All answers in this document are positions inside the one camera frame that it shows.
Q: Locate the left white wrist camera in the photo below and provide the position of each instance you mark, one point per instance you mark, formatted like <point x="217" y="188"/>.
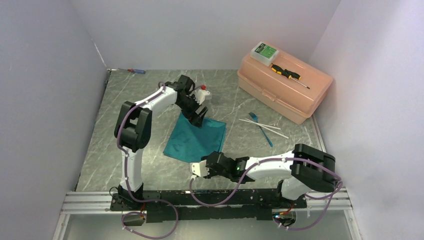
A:
<point x="202" y="94"/>

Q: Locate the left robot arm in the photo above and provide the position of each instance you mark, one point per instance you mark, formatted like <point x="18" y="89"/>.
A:
<point x="134" y="127"/>

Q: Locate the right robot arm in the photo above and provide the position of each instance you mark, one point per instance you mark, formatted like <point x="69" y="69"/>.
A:
<point x="301" y="170"/>

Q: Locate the aluminium frame rail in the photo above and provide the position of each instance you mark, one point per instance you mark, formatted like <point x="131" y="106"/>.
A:
<point x="96" y="202"/>

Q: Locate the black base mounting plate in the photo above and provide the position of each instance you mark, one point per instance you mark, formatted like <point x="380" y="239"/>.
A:
<point x="168" y="205"/>

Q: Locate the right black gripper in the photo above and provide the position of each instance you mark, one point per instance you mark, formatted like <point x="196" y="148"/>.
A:
<point x="211" y="173"/>

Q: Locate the blue plastic utensil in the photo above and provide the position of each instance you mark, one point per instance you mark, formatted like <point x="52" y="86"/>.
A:
<point x="255" y="119"/>

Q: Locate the teal cloth napkin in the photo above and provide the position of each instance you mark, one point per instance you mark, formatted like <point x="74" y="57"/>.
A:
<point x="188" y="143"/>

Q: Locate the white plastic utensil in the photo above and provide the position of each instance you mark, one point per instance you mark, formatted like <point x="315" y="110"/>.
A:
<point x="260" y="124"/>
<point x="276" y="132"/>

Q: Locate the green white small box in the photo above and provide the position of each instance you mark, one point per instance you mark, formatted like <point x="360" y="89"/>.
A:
<point x="264" y="53"/>

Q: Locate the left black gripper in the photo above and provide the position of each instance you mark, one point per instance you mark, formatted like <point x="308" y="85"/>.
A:
<point x="195" y="119"/>

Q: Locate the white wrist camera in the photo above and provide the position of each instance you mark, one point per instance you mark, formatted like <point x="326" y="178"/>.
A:
<point x="199" y="169"/>
<point x="202" y="94"/>

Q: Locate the blue red screwdriver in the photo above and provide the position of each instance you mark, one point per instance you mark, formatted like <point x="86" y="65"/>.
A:
<point x="135" y="71"/>

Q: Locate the pink plastic toolbox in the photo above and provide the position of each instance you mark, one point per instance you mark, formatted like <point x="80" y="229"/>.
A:
<point x="285" y="96"/>

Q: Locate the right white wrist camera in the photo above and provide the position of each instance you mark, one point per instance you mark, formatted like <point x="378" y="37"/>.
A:
<point x="199" y="169"/>

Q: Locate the yellow black screwdriver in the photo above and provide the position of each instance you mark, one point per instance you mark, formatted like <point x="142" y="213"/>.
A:
<point x="288" y="74"/>

